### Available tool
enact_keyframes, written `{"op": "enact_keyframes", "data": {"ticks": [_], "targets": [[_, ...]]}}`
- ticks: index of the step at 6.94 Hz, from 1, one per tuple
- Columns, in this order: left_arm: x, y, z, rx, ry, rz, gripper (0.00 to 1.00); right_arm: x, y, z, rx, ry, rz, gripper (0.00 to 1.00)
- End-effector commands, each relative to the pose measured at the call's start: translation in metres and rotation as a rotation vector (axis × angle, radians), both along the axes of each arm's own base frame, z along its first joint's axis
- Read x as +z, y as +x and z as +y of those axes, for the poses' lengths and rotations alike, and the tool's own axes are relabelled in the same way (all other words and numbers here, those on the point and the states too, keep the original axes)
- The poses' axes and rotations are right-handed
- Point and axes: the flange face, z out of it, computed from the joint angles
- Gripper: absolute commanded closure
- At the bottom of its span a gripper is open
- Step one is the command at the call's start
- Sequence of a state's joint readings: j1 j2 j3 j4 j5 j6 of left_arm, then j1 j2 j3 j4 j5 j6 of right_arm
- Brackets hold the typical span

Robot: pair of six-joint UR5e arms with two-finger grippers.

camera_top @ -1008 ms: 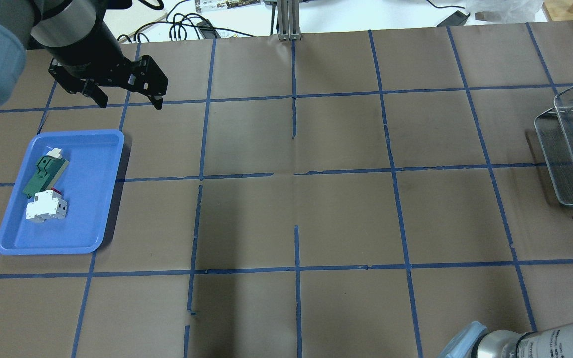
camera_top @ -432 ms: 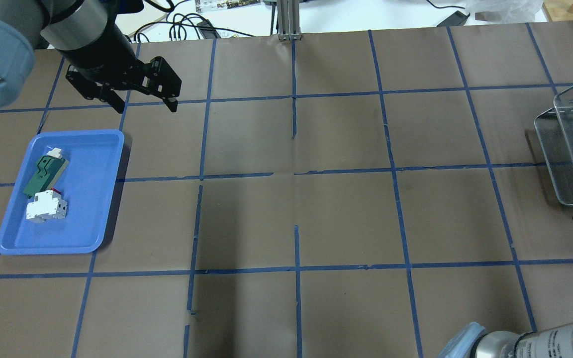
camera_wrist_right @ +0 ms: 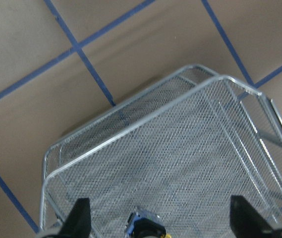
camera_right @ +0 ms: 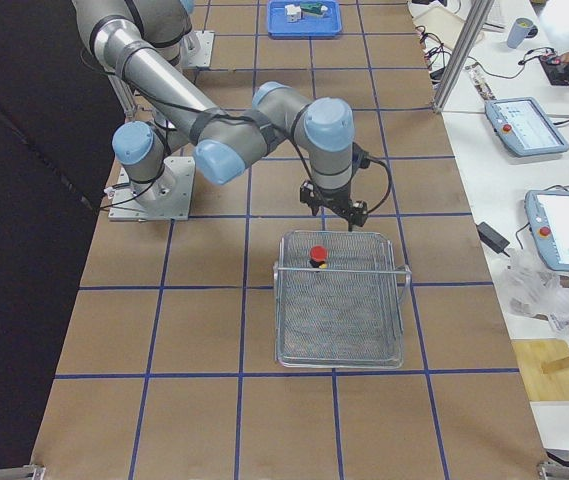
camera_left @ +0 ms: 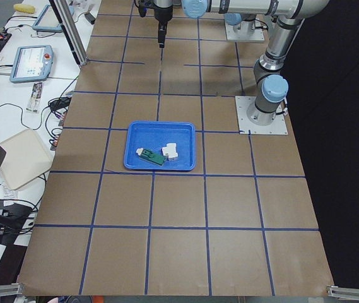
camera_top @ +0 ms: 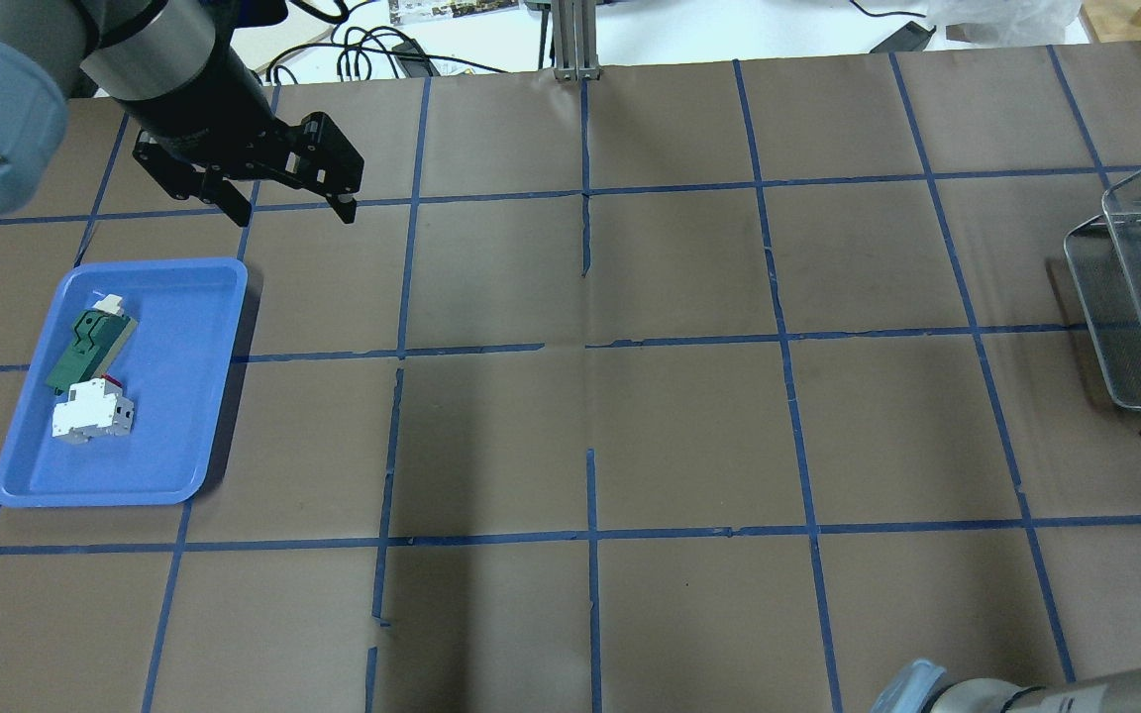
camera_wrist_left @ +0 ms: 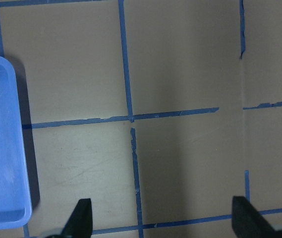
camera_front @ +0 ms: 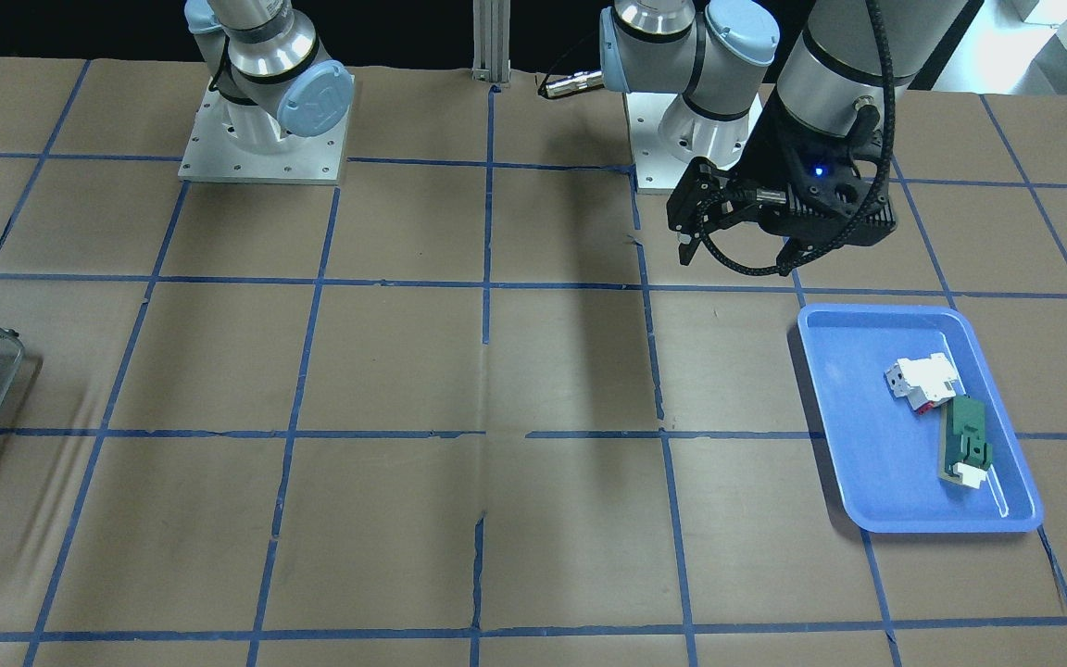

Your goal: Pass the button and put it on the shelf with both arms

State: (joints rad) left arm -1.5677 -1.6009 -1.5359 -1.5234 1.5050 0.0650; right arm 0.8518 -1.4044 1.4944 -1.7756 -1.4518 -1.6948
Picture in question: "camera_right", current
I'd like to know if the black power adapter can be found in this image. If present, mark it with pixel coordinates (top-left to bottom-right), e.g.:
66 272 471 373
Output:
476 222 510 254

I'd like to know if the red emergency stop button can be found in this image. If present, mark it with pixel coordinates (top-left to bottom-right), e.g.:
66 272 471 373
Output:
309 245 328 268

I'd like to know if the near teach pendant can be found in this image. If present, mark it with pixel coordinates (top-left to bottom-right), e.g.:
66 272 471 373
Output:
524 190 569 272

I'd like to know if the aluminium corner post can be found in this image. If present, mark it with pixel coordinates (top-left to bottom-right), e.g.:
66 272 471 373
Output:
0 464 46 480

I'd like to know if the white circuit breaker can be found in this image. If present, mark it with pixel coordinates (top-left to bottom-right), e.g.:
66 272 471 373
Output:
284 4 304 23

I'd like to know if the aluminium frame post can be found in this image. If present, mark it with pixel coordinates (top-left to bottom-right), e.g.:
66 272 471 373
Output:
433 0 494 113

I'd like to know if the crumpled plastic bag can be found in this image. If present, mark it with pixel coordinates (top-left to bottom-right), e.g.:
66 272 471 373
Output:
498 248 569 332

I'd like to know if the blue plastic tray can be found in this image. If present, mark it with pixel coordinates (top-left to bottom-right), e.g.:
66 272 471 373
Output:
266 1 342 39

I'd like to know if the far teach pendant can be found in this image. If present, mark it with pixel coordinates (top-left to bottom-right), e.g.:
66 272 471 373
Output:
484 97 569 157

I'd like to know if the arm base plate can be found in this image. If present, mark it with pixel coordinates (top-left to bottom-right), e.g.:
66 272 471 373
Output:
180 30 215 70
108 156 195 222

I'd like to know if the green and white connector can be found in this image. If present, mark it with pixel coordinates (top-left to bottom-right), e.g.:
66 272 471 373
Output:
300 2 329 17

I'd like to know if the teach pendant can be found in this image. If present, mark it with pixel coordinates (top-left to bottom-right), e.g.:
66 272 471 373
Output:
524 190 569 272
484 97 569 157

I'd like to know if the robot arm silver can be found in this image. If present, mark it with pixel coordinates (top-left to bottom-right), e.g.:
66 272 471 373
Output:
74 1 368 226

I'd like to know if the wooden board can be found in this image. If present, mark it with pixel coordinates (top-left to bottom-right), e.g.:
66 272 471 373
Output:
512 339 569 402

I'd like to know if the light blue cup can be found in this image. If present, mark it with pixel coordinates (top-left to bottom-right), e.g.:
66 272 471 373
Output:
506 17 537 49

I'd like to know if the wire mesh basket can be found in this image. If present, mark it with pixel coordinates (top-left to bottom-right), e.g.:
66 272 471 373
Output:
274 231 411 369

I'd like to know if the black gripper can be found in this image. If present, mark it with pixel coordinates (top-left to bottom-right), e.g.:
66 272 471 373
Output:
299 180 368 232

